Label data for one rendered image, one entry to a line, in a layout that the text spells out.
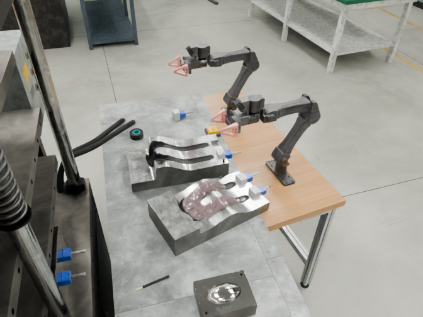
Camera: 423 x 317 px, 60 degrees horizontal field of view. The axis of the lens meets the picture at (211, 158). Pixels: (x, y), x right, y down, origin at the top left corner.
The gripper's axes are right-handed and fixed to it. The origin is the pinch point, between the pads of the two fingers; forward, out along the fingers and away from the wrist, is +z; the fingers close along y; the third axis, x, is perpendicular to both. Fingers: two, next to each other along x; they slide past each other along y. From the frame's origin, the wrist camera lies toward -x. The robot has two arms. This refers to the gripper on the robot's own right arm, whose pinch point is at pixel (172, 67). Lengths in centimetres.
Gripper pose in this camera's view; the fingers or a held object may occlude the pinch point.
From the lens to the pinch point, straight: 208.2
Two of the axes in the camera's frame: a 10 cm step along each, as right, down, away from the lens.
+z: -9.2, 2.5, -3.1
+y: 3.9, 5.9, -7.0
